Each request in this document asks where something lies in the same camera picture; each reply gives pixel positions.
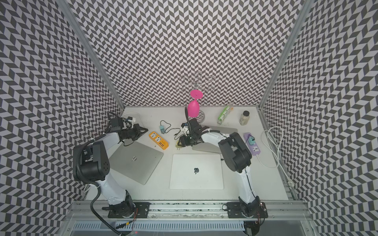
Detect black charger cable to grey laptop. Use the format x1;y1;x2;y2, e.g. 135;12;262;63
159;119;181;136

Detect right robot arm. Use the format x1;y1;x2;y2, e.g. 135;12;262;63
177;119;264;218

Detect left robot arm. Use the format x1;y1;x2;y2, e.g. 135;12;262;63
73;124;148;218

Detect grey closed laptop back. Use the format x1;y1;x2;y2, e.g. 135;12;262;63
192;125;238;154

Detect grey closed laptop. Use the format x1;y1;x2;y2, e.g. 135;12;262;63
110;142;163;185
192;125;238;154

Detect grey closed laptop left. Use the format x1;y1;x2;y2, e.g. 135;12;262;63
110;142;163;185

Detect white closed laptop front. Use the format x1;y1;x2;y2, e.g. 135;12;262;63
169;154;224;190

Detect orange power strip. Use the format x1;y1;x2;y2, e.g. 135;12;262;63
149;131;169;150

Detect pink wine glass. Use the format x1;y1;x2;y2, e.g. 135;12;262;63
187;89;203;118

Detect green snack packet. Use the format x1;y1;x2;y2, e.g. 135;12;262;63
217;104;233;125

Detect small jar dark lid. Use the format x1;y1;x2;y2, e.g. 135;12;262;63
239;110;250;126

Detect metal glass rack stand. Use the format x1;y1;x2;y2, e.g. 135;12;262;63
178;71;215;124

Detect purple power strip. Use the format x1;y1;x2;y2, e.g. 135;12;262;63
243;132;261;156

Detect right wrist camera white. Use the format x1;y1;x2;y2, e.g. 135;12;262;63
181;123;190;135

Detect white cord of orange strip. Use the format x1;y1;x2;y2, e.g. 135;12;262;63
120;111;142;122

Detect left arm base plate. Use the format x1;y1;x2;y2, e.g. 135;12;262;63
102;202;151;219

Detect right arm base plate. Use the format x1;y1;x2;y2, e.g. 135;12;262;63
226;202;269;219

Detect aluminium front rail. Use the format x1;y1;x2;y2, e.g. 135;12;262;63
58;200;318;236

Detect white cord of purple strip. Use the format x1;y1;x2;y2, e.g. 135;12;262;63
256;126;295;188

